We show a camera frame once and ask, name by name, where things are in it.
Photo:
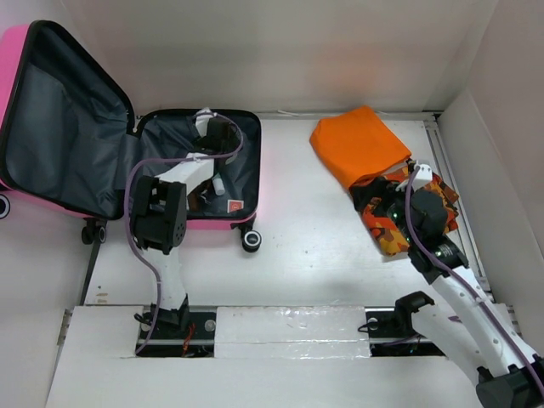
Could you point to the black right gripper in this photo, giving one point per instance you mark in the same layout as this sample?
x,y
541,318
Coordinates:
x,y
362,194

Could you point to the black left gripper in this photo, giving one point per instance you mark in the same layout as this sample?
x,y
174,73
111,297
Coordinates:
x,y
233,144

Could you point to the pink suitcase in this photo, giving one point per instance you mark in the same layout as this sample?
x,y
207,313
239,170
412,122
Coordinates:
x,y
69,137

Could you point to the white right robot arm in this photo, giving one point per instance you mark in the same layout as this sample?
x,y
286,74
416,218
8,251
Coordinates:
x,y
504,369

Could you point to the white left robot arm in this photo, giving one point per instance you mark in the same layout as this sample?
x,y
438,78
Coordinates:
x,y
156,207

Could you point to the orange camouflage cloth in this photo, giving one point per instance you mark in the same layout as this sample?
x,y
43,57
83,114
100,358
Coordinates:
x,y
373,218

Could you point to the green white tube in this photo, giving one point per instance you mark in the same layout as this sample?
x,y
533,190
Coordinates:
x,y
218,185

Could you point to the brown headphones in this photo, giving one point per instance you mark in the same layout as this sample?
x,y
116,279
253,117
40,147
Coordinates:
x,y
198,198

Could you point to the red card deck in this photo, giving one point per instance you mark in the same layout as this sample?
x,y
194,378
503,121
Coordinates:
x,y
235,205

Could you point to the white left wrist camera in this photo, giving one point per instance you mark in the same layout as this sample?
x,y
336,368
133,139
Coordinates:
x,y
202,118

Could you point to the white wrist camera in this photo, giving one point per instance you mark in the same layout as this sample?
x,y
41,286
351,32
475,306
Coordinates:
x,y
202,118
421,175

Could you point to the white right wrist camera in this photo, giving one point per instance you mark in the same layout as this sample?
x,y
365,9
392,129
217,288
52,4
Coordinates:
x,y
421,175

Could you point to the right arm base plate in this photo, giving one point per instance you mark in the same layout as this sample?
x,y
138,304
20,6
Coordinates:
x,y
387,338

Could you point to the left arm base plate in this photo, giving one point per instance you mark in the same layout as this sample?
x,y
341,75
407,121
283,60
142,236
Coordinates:
x,y
196,341

